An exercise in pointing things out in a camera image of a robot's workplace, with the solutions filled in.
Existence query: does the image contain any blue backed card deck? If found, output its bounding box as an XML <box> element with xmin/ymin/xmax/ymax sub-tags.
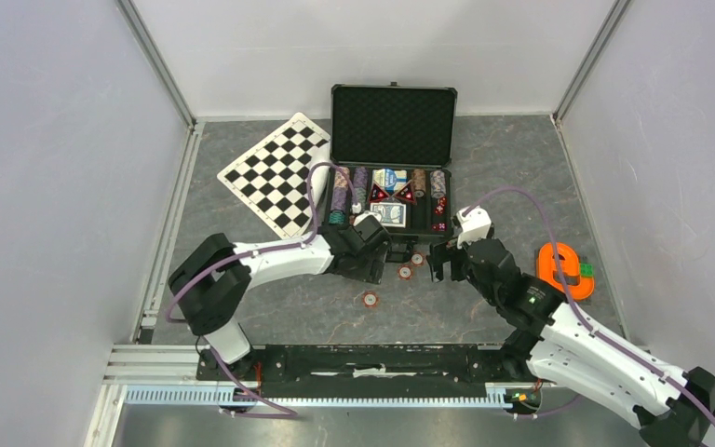
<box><xmin>370</xmin><ymin>202</ymin><xmax>408</xmax><ymax>228</ymax></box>

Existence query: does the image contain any red five poker chip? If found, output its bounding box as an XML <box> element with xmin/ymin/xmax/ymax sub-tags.
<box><xmin>410</xmin><ymin>252</ymin><xmax>425</xmax><ymax>267</ymax></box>
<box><xmin>362</xmin><ymin>292</ymin><xmax>379</xmax><ymax>308</ymax></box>
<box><xmin>398</xmin><ymin>264</ymin><xmax>413</xmax><ymax>280</ymax></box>

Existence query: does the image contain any all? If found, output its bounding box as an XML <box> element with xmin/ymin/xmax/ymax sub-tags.
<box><xmin>368</xmin><ymin>183</ymin><xmax>390</xmax><ymax>203</ymax></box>
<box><xmin>392</xmin><ymin>182</ymin><xmax>417</xmax><ymax>205</ymax></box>

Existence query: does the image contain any blue boxed card deck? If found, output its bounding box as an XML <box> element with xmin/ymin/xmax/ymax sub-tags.
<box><xmin>372</xmin><ymin>168</ymin><xmax>409</xmax><ymax>193</ymax></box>

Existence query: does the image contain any brown poker chip stack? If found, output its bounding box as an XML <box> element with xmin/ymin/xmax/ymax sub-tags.
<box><xmin>411</xmin><ymin>169</ymin><xmax>426</xmax><ymax>198</ymax></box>

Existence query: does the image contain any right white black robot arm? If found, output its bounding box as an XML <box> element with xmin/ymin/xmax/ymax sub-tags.
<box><xmin>427</xmin><ymin>238</ymin><xmax>715</xmax><ymax>446</ymax></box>

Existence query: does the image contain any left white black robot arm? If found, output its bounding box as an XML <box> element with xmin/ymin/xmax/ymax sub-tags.
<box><xmin>168</xmin><ymin>212</ymin><xmax>391</xmax><ymax>380</ymax></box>

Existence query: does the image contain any black poker set case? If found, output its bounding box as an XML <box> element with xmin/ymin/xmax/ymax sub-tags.
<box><xmin>331</xmin><ymin>83</ymin><xmax>458</xmax><ymax>264</ymax></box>

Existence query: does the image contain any teal poker chip stack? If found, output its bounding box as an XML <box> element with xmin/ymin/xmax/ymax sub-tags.
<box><xmin>328</xmin><ymin>210</ymin><xmax>347</xmax><ymax>225</ymax></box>

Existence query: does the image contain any red dice group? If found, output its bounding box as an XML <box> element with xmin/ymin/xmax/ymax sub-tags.
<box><xmin>432</xmin><ymin>196</ymin><xmax>449</xmax><ymax>232</ymax></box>

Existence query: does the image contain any green white chip stack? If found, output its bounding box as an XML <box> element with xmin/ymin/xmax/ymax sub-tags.
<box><xmin>353</xmin><ymin>187</ymin><xmax>367</xmax><ymax>208</ymax></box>

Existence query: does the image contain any purple poker chip stack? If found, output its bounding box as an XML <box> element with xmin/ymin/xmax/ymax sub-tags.
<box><xmin>330</xmin><ymin>167</ymin><xmax>368</xmax><ymax>212</ymax></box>

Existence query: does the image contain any pink grey chip stack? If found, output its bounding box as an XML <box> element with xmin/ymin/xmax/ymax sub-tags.
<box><xmin>430</xmin><ymin>170</ymin><xmax>447</xmax><ymax>199</ymax></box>

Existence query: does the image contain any orange poker chip stack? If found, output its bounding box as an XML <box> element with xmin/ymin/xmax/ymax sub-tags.
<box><xmin>333</xmin><ymin>167</ymin><xmax>350</xmax><ymax>190</ymax></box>

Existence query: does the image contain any black white checkerboard mat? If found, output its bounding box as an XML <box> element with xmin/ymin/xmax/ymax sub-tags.
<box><xmin>217</xmin><ymin>113</ymin><xmax>331</xmax><ymax>238</ymax></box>

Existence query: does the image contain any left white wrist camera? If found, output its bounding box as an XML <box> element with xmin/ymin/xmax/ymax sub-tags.
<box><xmin>350</xmin><ymin>203</ymin><xmax>376</xmax><ymax>225</ymax></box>

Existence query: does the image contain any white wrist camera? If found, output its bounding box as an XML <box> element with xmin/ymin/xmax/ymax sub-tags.
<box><xmin>350</xmin><ymin>203</ymin><xmax>376</xmax><ymax>225</ymax></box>
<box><xmin>454</xmin><ymin>207</ymin><xmax>493</xmax><ymax>249</ymax></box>

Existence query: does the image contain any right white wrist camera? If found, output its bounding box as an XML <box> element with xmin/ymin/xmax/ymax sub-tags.
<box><xmin>454</xmin><ymin>207</ymin><xmax>493</xmax><ymax>249</ymax></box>

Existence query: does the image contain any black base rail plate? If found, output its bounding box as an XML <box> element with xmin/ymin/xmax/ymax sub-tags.
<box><xmin>229</xmin><ymin>344</ymin><xmax>539</xmax><ymax>399</ymax></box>

